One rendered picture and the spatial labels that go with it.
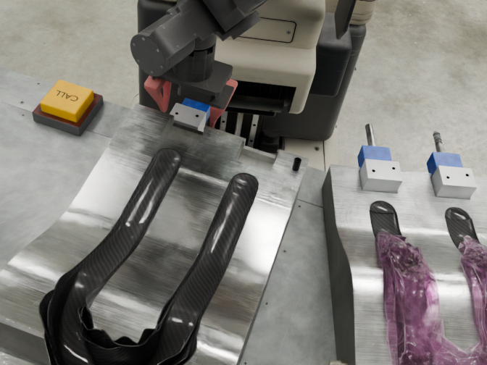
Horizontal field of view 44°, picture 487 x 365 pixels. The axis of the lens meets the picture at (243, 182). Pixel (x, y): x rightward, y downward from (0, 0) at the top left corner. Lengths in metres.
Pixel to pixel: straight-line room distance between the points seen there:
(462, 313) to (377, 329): 0.11
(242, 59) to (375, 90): 1.33
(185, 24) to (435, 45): 2.07
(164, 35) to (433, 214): 0.44
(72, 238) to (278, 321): 0.28
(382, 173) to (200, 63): 0.29
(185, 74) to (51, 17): 1.76
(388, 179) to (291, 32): 0.39
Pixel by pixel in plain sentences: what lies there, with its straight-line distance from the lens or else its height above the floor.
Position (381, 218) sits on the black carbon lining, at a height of 0.85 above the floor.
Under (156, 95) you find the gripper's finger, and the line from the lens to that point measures 0.89.
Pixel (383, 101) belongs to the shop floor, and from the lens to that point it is 2.36.
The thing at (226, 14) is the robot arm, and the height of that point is 1.07.
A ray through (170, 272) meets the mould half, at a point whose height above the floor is 0.90.
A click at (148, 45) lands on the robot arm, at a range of 0.75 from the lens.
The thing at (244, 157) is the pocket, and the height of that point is 0.86.
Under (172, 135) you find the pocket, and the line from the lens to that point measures 0.87.
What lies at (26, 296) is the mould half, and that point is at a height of 0.93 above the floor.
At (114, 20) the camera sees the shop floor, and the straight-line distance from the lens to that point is 2.54.
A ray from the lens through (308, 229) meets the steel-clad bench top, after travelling 0.87.
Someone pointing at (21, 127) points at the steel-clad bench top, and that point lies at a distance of 0.99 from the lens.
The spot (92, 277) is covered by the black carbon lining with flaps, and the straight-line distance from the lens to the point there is 0.67.
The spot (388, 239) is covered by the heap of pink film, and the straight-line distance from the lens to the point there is 0.79.
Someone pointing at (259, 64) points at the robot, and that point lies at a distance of 1.12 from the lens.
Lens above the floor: 1.50
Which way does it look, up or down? 50 degrees down
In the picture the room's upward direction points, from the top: 11 degrees clockwise
